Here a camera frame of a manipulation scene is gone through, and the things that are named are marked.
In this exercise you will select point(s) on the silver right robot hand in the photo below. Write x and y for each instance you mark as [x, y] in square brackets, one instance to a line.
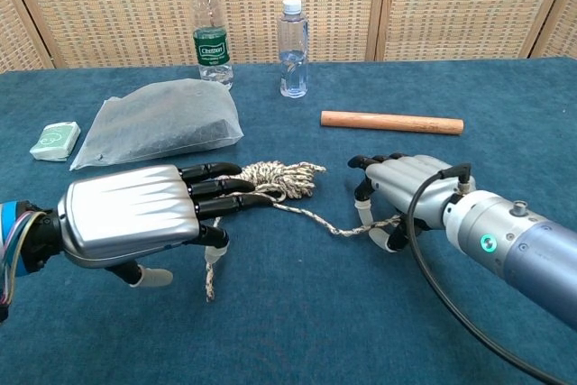
[405, 182]

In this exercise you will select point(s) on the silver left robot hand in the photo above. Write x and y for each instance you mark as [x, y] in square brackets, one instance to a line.
[126, 209]

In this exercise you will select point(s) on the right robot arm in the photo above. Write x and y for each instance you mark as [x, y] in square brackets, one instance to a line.
[518, 245]

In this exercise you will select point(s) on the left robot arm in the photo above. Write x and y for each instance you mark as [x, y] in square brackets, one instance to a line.
[38, 241]

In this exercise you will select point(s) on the round wooden stick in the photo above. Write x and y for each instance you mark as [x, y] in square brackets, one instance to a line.
[392, 122]

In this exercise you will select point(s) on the translucent white plastic bag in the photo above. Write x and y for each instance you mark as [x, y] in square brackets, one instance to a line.
[158, 123]

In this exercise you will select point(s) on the green tissue pack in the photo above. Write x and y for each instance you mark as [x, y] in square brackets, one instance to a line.
[54, 140]

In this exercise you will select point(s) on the blue table cloth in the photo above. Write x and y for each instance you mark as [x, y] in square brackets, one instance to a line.
[315, 322]

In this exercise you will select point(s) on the clear bottle white cap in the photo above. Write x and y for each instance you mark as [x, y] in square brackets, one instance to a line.
[293, 56]

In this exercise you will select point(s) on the green label water bottle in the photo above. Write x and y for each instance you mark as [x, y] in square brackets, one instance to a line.
[212, 49]

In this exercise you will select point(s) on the woven bamboo folding screen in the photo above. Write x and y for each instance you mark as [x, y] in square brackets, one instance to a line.
[112, 6]

